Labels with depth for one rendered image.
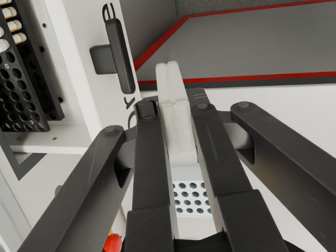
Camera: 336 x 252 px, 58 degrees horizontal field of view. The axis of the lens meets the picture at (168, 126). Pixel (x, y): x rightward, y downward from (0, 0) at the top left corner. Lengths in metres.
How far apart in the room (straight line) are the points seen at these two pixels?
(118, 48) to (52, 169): 0.26
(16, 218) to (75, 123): 0.15
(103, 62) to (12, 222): 0.25
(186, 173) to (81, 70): 0.29
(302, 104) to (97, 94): 0.28
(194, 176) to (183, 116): 0.36
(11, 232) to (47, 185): 0.08
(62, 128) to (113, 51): 0.20
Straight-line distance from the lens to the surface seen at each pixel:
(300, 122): 0.47
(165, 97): 0.16
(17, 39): 0.39
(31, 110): 0.41
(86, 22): 0.32
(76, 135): 0.44
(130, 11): 0.78
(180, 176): 0.52
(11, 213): 0.45
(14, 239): 0.46
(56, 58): 0.42
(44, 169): 0.49
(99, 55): 0.31
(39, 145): 0.45
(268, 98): 0.45
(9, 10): 0.39
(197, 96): 0.17
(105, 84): 0.33
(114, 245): 0.55
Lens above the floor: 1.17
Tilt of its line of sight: 55 degrees down
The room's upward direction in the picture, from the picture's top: 152 degrees counter-clockwise
